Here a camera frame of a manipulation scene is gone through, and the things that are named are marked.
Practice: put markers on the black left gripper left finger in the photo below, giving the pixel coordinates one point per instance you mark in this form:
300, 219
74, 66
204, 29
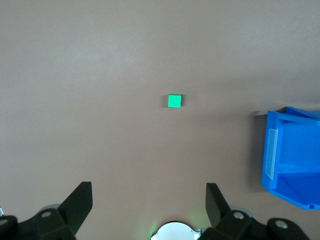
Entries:
72, 207

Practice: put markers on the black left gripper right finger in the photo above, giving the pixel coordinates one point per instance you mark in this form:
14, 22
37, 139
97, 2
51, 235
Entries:
220, 210

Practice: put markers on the green cube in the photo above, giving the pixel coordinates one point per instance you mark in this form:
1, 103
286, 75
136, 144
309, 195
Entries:
174, 101

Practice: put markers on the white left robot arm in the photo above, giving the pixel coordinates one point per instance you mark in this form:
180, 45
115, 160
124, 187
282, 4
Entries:
175, 232

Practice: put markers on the blue plastic storage bin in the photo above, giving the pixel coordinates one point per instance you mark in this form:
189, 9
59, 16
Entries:
297, 155

